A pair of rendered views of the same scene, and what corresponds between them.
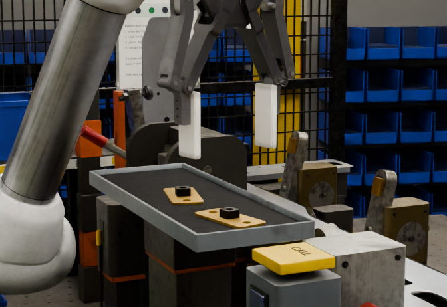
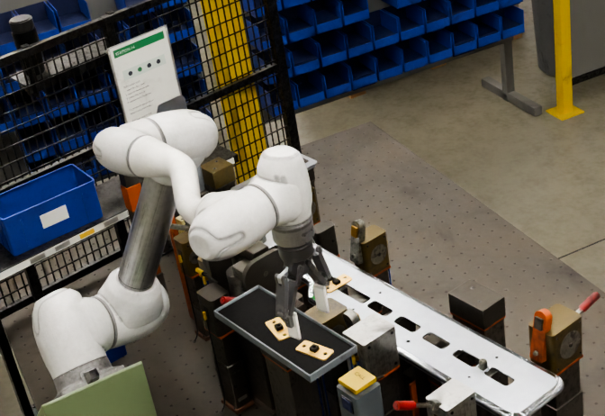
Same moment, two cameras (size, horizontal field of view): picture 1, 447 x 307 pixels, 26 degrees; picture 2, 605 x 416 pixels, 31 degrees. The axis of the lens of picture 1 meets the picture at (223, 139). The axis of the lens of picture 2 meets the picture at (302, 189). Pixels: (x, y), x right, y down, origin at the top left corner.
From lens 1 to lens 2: 159 cm
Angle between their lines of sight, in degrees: 22
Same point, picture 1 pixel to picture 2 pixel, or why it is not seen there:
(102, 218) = (205, 305)
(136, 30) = (132, 87)
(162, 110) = not seen: hidden behind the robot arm
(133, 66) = (136, 113)
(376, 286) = (383, 348)
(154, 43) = not seen: hidden behind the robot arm
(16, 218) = (139, 303)
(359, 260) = (374, 342)
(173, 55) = (283, 304)
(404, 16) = not seen: outside the picture
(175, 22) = (280, 288)
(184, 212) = (289, 348)
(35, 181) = (145, 279)
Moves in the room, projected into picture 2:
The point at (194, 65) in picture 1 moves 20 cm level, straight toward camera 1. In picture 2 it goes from (292, 302) to (319, 357)
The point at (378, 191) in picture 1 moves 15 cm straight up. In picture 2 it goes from (355, 235) to (348, 187)
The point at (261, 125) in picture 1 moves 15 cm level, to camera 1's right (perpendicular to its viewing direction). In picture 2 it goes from (320, 302) to (383, 284)
